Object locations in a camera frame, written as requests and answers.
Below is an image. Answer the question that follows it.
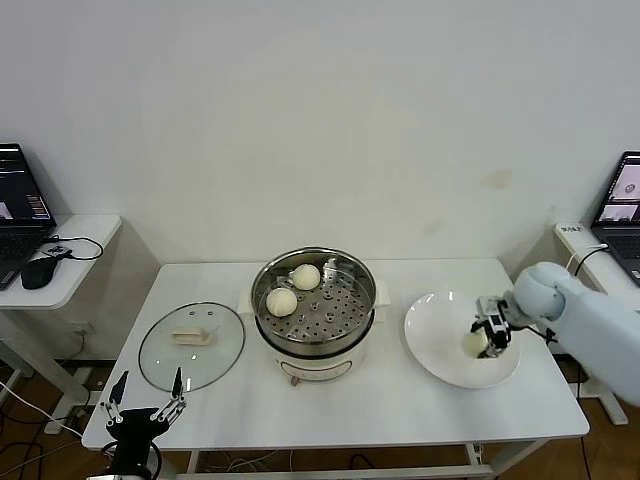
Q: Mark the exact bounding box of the glass lid with cream handle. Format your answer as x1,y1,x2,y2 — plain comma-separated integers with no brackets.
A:
138,301,247,392

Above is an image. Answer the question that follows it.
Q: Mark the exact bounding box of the white round plate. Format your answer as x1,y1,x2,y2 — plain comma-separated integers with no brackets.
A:
403,291,521,390

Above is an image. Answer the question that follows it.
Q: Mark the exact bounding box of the grey laptop with camera views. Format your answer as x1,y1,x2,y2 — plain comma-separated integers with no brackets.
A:
589,151,640,290

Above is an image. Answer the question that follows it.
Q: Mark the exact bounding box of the black hub cable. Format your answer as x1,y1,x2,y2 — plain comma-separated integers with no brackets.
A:
49,234,105,262

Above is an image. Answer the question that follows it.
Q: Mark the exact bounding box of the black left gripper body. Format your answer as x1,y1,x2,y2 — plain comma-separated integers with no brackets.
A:
105,406,168,464

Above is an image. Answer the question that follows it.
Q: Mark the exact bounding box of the white electric cooker base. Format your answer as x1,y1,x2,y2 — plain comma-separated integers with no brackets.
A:
237,278,393,389

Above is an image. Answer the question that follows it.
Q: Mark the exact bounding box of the black computer mouse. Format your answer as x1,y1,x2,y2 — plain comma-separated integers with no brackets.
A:
19,257,61,290

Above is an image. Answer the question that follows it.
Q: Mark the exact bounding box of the white floor cable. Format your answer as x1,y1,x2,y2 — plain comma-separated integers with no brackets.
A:
0,380,69,426

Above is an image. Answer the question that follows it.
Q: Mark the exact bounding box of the white main table frame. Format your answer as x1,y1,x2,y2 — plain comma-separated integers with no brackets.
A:
187,439,551,480

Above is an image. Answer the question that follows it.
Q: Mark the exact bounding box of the white side table with mouse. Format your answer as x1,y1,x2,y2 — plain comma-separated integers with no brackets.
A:
0,214,124,416

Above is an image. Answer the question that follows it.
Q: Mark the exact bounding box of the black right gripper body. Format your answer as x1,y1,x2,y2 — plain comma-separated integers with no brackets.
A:
501,294,526,335

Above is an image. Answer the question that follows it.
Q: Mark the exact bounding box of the black cable with adapter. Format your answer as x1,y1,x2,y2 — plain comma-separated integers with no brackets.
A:
573,247,610,277

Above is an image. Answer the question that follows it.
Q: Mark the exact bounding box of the white steamed baozi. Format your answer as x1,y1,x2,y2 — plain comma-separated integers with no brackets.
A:
291,263,322,291
462,332,489,357
265,287,299,318

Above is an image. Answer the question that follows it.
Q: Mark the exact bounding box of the white side table with label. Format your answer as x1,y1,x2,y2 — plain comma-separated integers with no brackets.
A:
552,222,640,426

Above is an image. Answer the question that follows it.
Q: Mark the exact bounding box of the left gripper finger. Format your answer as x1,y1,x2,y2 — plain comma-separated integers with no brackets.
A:
151,366,188,424
99,370,130,427

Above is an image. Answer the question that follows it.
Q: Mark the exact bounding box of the black laptop with dark screen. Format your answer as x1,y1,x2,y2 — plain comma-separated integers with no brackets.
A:
0,143,58,292

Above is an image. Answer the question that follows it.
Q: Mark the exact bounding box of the white floor power strip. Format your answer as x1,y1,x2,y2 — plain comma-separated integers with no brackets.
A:
43,415,84,436

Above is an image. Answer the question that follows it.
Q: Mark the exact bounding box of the stainless steel steamer basket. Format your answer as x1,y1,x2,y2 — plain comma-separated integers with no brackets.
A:
250,247,378,351

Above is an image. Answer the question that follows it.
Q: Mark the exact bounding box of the white laptop cable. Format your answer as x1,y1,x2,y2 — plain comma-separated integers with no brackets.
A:
569,243,609,266

